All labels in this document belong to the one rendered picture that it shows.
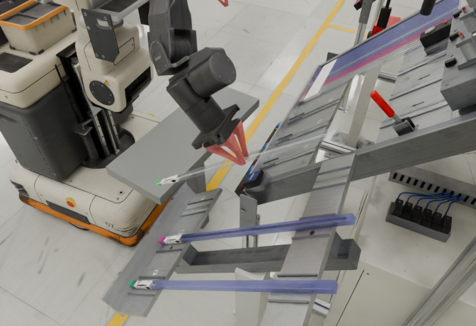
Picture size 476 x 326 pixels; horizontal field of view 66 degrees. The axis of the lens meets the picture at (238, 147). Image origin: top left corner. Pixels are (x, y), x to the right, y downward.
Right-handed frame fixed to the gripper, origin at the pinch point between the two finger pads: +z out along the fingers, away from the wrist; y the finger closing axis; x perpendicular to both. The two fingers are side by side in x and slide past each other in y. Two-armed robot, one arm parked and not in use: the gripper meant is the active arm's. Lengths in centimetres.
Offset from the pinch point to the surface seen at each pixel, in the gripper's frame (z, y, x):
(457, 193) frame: 57, 41, -18
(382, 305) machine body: 67, 11, 4
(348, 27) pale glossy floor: 65, 268, 76
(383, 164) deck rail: 17.4, 11.1, -18.8
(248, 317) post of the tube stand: 33.4, -14.0, 17.6
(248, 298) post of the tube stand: 25.7, -14.0, 11.6
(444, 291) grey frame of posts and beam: 53, 6, -17
